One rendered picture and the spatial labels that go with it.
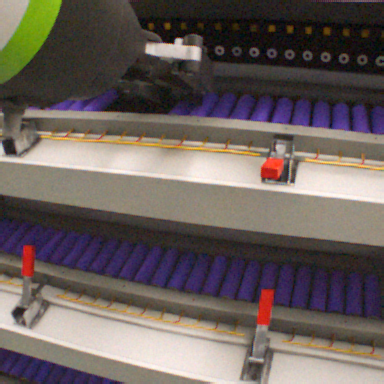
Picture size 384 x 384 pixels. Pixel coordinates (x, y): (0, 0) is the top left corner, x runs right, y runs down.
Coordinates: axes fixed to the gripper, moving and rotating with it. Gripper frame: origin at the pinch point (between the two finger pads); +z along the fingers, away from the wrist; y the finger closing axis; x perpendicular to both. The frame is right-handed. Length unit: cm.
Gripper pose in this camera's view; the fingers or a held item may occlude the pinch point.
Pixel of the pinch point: (171, 85)
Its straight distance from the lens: 43.7
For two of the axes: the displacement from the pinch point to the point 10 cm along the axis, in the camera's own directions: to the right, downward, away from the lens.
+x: 1.0, -9.9, -0.8
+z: 2.8, -0.5, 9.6
